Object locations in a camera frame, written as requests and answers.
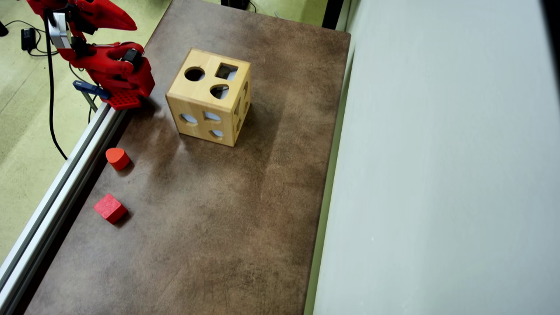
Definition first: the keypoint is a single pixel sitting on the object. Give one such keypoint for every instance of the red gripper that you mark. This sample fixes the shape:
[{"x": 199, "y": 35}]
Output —
[{"x": 114, "y": 14}]

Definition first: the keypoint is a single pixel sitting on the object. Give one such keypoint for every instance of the wooden shape sorter box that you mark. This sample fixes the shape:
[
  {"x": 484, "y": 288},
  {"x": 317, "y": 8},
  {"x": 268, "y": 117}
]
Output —
[{"x": 205, "y": 87}]

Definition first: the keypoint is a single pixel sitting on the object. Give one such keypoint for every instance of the black box device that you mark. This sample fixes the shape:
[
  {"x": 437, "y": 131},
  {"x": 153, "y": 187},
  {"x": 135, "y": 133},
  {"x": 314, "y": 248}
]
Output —
[{"x": 234, "y": 3}]

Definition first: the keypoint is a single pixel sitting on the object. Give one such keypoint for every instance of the blue clamp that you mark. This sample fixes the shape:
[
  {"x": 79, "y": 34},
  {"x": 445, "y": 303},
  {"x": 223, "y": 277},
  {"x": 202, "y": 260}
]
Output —
[{"x": 89, "y": 89}]

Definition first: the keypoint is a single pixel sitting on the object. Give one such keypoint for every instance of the black power adapter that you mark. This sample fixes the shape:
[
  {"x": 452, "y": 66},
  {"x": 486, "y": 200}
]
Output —
[{"x": 28, "y": 38}]

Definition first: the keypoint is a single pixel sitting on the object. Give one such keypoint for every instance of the black floor plug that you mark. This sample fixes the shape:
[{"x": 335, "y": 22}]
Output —
[{"x": 3, "y": 29}]

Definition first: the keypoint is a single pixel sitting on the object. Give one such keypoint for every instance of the red rounded wooden block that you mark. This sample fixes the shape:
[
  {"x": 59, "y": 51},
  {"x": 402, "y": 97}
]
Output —
[{"x": 117, "y": 157}]

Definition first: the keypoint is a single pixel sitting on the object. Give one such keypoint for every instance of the red wooden cube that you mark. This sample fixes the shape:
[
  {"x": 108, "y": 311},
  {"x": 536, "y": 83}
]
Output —
[{"x": 108, "y": 208}]

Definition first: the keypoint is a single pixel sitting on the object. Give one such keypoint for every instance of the black and white wrist camera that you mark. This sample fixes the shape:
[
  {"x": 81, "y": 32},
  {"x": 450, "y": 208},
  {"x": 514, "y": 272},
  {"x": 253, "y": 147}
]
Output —
[{"x": 59, "y": 33}]

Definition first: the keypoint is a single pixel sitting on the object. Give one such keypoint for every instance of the aluminium profile rail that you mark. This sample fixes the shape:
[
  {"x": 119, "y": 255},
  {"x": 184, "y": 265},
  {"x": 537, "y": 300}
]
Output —
[{"x": 43, "y": 210}]

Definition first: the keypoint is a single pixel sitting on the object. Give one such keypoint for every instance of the black vertical post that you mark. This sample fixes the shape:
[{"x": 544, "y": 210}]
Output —
[{"x": 332, "y": 13}]

